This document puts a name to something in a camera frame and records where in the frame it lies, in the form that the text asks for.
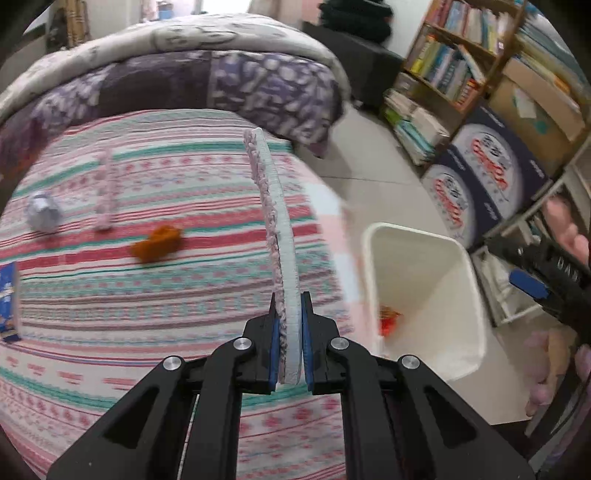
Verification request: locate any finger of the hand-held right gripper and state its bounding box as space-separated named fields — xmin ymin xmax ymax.
xmin=485 ymin=234 xmax=552 ymax=282
xmin=508 ymin=270 xmax=563 ymax=319

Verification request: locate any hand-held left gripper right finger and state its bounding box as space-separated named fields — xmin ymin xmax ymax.
xmin=300 ymin=292 xmax=536 ymax=480

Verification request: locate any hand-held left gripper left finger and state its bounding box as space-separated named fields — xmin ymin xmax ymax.
xmin=46 ymin=295 xmax=280 ymax=480

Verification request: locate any red wrapper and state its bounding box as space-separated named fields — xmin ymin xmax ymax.
xmin=379 ymin=305 xmax=403 ymax=339

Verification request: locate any white plastic bin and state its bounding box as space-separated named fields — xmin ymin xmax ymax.
xmin=361 ymin=222 xmax=488 ymax=381

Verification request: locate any person's right hand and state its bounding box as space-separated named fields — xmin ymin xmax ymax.
xmin=542 ymin=196 xmax=591 ymax=268

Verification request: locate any white metal rack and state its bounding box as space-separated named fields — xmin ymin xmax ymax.
xmin=471 ymin=138 xmax=591 ymax=328

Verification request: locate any navy water bottle carton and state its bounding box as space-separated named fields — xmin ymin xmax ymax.
xmin=450 ymin=106 xmax=552 ymax=222
xmin=421 ymin=145 xmax=504 ymax=252

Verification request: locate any pink checked undercloth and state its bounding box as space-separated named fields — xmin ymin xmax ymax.
xmin=295 ymin=152 xmax=365 ymax=342

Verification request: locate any pink plush slipper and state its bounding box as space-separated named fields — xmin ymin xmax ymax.
xmin=524 ymin=329 xmax=578 ymax=417

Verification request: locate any patterned striped tablecloth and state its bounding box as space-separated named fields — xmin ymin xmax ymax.
xmin=0 ymin=108 xmax=356 ymax=480

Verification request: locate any brown cardboard box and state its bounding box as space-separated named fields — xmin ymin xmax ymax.
xmin=489 ymin=58 xmax=585 ymax=178

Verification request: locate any orange peel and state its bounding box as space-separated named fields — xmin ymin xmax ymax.
xmin=129 ymin=223 xmax=182 ymax=264

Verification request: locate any pile of books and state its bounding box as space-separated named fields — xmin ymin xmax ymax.
xmin=383 ymin=88 xmax=451 ymax=166

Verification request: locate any row of upright books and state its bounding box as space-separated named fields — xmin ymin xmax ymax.
xmin=427 ymin=0 xmax=513 ymax=54
xmin=409 ymin=34 xmax=485 ymax=102

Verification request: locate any stack of papers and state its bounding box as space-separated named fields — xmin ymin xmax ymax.
xmin=508 ymin=0 xmax=587 ymax=107

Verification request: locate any wooden bookshelf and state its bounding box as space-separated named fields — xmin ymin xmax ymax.
xmin=392 ymin=0 xmax=529 ymax=116

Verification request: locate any black storage bench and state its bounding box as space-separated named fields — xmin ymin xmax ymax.
xmin=302 ymin=21 xmax=404 ymax=109

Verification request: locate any purple patterned bedsheet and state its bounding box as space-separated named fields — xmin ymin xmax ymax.
xmin=0 ymin=50 xmax=345 ymax=160

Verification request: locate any crumpled white paper ball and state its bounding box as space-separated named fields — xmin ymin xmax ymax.
xmin=25 ymin=191 xmax=63 ymax=234

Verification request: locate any small blue printed packet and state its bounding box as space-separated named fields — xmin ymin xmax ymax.
xmin=0 ymin=261 xmax=22 ymax=343

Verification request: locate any pile of black clothes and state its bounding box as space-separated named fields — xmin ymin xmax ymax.
xmin=318 ymin=0 xmax=393 ymax=42

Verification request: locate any grey cartoon quilt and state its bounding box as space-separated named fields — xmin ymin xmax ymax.
xmin=0 ymin=15 xmax=352 ymax=125

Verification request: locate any plaid coat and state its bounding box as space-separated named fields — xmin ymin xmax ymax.
xmin=46 ymin=0 xmax=90 ymax=48

